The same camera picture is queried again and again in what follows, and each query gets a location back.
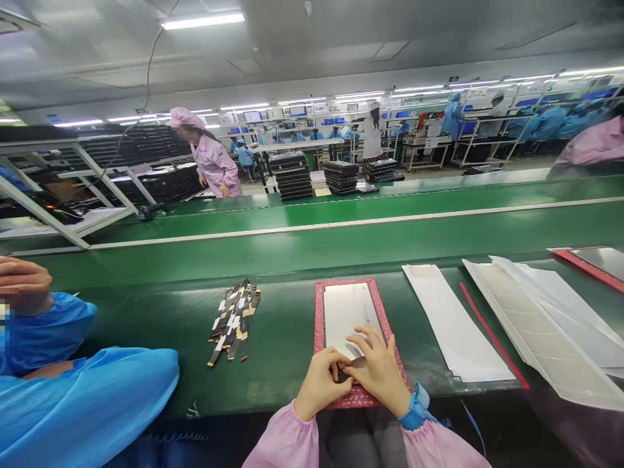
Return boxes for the person's left hand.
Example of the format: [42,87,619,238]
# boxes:
[294,346,359,423]

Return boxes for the person's right hand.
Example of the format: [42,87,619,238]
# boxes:
[343,324,413,418]

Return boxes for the person's right index finger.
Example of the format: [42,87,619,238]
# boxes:
[345,334,372,361]

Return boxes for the person's right thumb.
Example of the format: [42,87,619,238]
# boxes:
[343,363,372,386]

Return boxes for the person's left fingers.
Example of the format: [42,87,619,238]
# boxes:
[319,346,359,390]

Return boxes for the person's right middle finger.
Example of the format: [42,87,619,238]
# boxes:
[359,324,389,354]

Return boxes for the small black flex cable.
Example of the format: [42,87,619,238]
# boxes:
[333,359,363,386]

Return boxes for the silver rectangular display panel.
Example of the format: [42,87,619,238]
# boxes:
[323,283,389,372]
[569,247,624,283]

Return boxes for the red bubble wrap mat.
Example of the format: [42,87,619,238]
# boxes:
[313,277,411,410]
[547,246,624,294]

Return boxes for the person's legs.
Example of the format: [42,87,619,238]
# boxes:
[317,407,411,468]

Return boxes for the long white sheet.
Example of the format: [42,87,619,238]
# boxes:
[401,264,517,384]

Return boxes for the thin red strip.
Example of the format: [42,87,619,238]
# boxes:
[458,282,531,391]

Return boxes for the green conveyor belt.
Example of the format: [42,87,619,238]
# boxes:
[0,173,624,293]

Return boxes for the medium stack of black trays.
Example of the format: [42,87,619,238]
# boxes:
[322,159,361,197]

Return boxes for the low stack of black trays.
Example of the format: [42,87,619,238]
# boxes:
[365,157,406,185]

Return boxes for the stack of translucent white sheets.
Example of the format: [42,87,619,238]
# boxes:
[461,255,624,413]

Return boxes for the tall stack of black trays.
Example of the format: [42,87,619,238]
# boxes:
[268,150,315,202]

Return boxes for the white wheeled cart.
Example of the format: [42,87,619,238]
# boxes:
[400,110,453,172]

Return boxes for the black handheld scanner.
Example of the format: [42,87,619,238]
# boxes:
[138,203,170,224]

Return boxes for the white metal rack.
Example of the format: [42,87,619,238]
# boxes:
[0,122,208,257]

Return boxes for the ceiling tube light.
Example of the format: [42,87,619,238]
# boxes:
[161,13,246,31]

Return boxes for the pile of black flex cables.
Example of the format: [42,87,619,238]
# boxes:
[206,278,265,368]

